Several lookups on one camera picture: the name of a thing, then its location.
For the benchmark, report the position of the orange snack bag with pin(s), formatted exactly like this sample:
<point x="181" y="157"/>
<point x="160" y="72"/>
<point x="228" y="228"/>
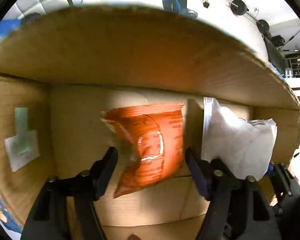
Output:
<point x="156" y="133"/>

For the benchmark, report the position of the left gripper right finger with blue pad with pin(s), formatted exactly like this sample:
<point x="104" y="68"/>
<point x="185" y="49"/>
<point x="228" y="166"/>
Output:
<point x="201" y="173"/>

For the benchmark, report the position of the open cardboard box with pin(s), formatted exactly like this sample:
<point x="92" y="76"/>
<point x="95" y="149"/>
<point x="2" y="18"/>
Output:
<point x="61" y="71"/>

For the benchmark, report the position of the black exercise machine in doorway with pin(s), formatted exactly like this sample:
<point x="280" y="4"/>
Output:
<point x="285" y="61"/>

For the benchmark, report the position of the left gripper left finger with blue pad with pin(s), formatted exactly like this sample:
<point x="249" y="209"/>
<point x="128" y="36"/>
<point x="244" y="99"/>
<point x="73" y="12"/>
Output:
<point x="103" y="170"/>

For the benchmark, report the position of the white soft plastic bag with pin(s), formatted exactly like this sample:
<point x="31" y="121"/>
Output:
<point x="245" y="147"/>

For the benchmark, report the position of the floor barbell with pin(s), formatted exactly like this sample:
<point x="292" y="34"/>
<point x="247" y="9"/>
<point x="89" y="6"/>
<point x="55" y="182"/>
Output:
<point x="239" y="8"/>

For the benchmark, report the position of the dumbbell on floor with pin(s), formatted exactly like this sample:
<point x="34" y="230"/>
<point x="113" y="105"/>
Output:
<point x="190" y="13"/>

